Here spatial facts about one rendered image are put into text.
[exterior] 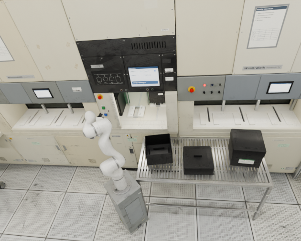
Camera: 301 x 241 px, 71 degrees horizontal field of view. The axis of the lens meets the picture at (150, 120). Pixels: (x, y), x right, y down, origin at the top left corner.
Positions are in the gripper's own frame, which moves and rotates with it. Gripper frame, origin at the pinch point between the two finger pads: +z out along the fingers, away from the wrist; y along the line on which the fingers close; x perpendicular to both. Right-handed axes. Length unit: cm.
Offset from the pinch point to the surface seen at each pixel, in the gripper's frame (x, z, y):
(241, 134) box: -19, -8, 145
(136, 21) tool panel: 88, 12, 52
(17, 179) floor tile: -120, -11, -164
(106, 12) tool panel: 97, 12, 28
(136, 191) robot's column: -48, -60, 42
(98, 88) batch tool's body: 26.1, 12.4, 1.2
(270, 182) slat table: -44, -46, 168
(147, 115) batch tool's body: -33, 38, 43
